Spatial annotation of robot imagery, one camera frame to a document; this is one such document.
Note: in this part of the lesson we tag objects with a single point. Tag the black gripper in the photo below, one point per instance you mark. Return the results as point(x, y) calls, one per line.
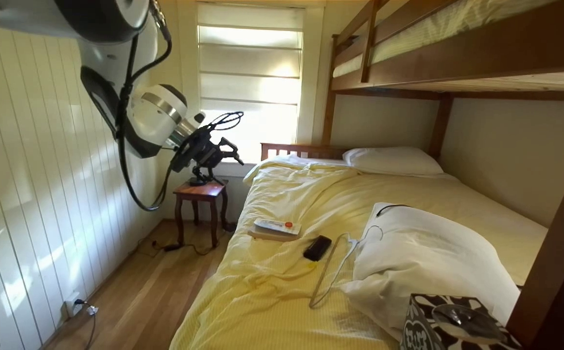
point(203, 152)

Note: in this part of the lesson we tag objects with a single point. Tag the white paperback novel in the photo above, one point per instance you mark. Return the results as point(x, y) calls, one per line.
point(277, 228)

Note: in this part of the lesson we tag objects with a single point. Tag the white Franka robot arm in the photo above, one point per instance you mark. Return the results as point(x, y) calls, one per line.
point(100, 59)

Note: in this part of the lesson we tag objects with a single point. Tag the yellow bed sheet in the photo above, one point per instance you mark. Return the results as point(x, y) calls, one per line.
point(269, 292)

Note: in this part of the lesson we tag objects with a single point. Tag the small wooden side table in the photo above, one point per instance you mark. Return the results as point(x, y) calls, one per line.
point(199, 195)

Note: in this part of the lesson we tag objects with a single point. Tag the white window blind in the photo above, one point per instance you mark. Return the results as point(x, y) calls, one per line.
point(250, 64)

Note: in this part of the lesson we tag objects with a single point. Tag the red round sticker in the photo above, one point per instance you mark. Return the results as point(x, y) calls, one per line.
point(289, 224)

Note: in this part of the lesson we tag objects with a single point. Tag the black rectangular phone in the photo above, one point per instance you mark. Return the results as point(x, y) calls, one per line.
point(318, 247)

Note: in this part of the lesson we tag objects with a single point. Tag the small white pillow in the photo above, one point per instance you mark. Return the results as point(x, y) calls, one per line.
point(392, 160)

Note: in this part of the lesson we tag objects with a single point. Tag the white power plug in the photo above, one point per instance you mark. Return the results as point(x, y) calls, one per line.
point(79, 307)

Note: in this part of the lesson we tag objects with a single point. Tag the large white pillow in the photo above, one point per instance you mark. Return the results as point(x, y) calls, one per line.
point(425, 265)

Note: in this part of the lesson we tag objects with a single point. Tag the bunk mattress with pale sheet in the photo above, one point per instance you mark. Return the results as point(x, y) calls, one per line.
point(438, 25)

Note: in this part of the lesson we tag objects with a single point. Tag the patterned dark cloth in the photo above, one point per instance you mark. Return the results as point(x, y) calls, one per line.
point(450, 323)

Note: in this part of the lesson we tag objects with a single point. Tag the wooden bunk bed frame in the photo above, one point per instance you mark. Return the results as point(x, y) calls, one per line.
point(489, 51)

